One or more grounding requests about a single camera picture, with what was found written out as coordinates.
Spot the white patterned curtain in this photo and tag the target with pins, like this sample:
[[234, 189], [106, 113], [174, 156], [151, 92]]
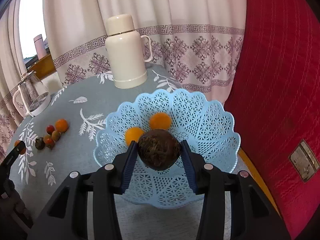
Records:
[[199, 42]]

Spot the glass kettle white handle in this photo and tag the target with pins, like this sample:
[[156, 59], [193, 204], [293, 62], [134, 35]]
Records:
[[34, 94]]

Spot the cream thermos flask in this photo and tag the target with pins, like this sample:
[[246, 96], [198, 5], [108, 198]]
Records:
[[128, 52]]

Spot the dark passion fruit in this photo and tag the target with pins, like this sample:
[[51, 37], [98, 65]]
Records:
[[39, 143], [158, 149]]

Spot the grey leaf pattern tablecloth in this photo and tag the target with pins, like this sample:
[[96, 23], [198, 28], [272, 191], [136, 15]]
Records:
[[85, 105]]

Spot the red tomato back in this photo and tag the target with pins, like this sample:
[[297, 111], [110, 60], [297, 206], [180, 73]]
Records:
[[50, 129]]

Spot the pink bottle on sill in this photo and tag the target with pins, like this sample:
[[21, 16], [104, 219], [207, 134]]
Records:
[[39, 46]]

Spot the wooden window sill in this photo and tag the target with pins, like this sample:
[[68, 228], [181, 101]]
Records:
[[43, 67]]

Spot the dark passion fruit back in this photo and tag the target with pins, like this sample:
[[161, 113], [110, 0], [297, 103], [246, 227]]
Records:
[[39, 143]]

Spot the dark passion fruit front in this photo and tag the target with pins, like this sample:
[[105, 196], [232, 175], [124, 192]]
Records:
[[158, 149]]

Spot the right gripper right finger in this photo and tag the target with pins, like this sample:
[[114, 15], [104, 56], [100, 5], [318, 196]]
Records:
[[252, 214]]

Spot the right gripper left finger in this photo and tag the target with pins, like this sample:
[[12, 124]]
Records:
[[65, 214]]

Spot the grey gloved left hand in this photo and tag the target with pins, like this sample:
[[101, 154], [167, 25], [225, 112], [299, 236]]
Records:
[[16, 219]]

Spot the yellow-green fruit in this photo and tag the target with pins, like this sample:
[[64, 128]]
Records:
[[46, 138], [56, 135]]

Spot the large orange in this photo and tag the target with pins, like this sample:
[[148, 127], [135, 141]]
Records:
[[133, 134], [20, 147]]

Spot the light blue lace basket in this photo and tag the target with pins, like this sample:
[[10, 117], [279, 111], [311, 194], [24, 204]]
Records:
[[204, 125]]

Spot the red tomato front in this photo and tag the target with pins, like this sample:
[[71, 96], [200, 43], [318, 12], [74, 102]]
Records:
[[50, 143]]

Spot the red quilted sofa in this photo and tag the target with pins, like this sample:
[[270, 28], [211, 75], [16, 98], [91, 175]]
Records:
[[275, 101]]

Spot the sofa label tag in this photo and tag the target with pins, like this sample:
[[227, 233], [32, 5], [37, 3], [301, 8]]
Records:
[[304, 161]]

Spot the red tomato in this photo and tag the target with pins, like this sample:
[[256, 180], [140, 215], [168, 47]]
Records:
[[50, 143], [50, 129]]

